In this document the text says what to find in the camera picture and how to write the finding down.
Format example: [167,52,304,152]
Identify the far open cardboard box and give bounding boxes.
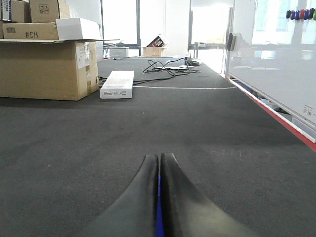
[140,46,167,57]

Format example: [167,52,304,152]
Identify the small blue plastic bin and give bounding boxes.
[156,175,164,237]

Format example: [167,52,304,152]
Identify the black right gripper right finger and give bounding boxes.
[160,153,257,237]

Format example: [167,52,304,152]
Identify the black cable bundle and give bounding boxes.
[133,57,200,86]

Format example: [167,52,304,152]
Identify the cardboard box marked H3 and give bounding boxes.
[3,22,59,40]

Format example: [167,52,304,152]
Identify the black whiteboard eraser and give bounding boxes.
[227,32,237,51]

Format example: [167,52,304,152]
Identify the large brown cardboard box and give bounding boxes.
[0,39,119,101]

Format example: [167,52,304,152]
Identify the upper cardboard box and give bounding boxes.
[29,0,70,23]

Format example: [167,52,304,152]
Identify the white whiteboard panel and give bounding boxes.
[228,0,316,128]

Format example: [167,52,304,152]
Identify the long white flat box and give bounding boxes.
[100,70,134,99]

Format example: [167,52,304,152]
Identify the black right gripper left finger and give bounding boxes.
[74,155,158,237]

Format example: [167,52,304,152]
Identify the white small box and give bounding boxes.
[56,18,101,40]

